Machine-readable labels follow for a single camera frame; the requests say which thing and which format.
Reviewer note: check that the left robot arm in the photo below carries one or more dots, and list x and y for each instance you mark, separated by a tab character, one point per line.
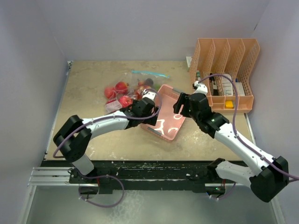
74	136

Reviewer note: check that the pink perforated plastic basket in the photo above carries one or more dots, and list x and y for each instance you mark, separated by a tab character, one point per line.
168	123

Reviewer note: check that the white bottle in organizer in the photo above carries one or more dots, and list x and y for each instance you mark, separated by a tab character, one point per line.
227	85

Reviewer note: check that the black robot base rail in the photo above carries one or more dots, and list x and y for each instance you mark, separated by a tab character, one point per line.
108	176

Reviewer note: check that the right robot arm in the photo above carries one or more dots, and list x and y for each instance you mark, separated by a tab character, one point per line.
264	174

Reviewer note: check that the black item in organizer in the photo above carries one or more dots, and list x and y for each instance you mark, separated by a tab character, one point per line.
213	87

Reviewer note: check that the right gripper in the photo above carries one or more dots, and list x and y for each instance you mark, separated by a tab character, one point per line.
183	97

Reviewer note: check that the yellow object in organizer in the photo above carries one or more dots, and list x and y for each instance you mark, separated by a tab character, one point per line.
229	104

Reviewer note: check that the orange zip bag with apples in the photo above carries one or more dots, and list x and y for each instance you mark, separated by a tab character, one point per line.
117	97

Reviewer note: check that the aluminium frame rail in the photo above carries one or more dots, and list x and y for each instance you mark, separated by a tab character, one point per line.
49	176

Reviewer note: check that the white box in organizer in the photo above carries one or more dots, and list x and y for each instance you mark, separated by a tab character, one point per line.
240	88

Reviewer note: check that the orange desk file organizer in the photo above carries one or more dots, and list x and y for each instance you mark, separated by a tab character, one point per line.
214	57

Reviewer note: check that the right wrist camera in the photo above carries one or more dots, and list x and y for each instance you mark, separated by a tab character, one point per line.
199	88

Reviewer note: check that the white box behind organizer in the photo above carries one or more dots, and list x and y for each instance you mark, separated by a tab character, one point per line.
188	62

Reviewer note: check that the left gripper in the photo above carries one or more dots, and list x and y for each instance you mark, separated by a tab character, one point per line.
151	120

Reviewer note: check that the blue zip bag small fruits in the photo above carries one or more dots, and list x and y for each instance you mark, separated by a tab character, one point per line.
141	80

